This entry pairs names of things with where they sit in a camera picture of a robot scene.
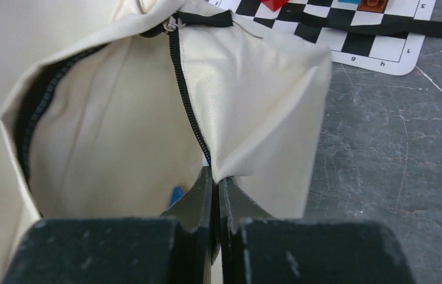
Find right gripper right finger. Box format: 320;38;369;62
218;178;415;283

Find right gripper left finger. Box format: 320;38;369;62
3;167;214;283

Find clear tape roll dispenser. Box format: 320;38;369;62
168;186;185;207

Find cream canvas backpack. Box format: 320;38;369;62
0;0;442;284

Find black white chessboard mat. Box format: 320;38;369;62
211;1;435;76

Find stacked colourful toy blocks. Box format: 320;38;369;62
339;0;388;13

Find red toy brick frame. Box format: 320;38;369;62
260;0;289;11

